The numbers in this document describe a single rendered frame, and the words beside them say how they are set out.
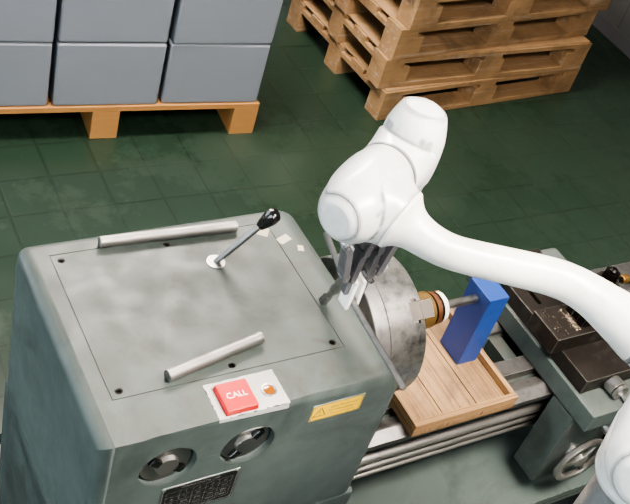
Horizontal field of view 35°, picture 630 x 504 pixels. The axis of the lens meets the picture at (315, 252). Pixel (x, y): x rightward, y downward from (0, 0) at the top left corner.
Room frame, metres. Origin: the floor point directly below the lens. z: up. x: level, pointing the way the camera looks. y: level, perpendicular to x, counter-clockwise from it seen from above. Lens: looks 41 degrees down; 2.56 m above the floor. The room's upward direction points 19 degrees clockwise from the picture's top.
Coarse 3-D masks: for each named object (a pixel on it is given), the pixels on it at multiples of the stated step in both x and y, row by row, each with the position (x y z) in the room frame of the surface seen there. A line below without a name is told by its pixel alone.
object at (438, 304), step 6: (420, 294) 1.67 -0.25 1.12; (426, 294) 1.67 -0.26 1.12; (432, 294) 1.68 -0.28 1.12; (438, 294) 1.69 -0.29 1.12; (420, 300) 1.64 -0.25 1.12; (432, 300) 1.66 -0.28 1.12; (438, 300) 1.67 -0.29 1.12; (438, 306) 1.66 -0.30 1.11; (444, 306) 1.67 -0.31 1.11; (438, 312) 1.65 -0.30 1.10; (444, 312) 1.66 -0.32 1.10; (426, 318) 1.62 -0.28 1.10; (432, 318) 1.63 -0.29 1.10; (438, 318) 1.65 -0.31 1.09; (426, 324) 1.62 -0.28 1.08; (432, 324) 1.63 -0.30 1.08
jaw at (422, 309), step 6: (426, 300) 1.56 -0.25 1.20; (414, 306) 1.53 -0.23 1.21; (420, 306) 1.55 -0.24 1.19; (426, 306) 1.55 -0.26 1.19; (432, 306) 1.56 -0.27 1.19; (414, 312) 1.52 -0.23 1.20; (420, 312) 1.52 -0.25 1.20; (426, 312) 1.54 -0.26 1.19; (432, 312) 1.55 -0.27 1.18; (414, 318) 1.51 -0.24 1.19; (420, 318) 1.51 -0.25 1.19
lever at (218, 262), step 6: (252, 228) 1.42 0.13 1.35; (258, 228) 1.42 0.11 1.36; (246, 234) 1.42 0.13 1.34; (252, 234) 1.41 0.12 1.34; (240, 240) 1.41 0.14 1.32; (246, 240) 1.41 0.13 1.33; (234, 246) 1.41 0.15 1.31; (228, 252) 1.40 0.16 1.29; (210, 258) 1.41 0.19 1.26; (216, 258) 1.40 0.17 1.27; (222, 258) 1.40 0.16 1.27; (210, 264) 1.39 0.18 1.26; (216, 264) 1.40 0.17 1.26; (222, 264) 1.40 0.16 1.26
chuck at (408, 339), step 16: (384, 272) 1.56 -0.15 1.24; (400, 272) 1.58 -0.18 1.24; (384, 288) 1.52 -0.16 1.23; (400, 288) 1.54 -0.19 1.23; (384, 304) 1.49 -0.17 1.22; (400, 304) 1.50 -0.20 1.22; (400, 320) 1.48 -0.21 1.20; (400, 336) 1.46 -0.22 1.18; (416, 336) 1.48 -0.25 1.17; (400, 352) 1.44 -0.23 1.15; (416, 352) 1.47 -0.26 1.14; (400, 368) 1.44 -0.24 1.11; (416, 368) 1.47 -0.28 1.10
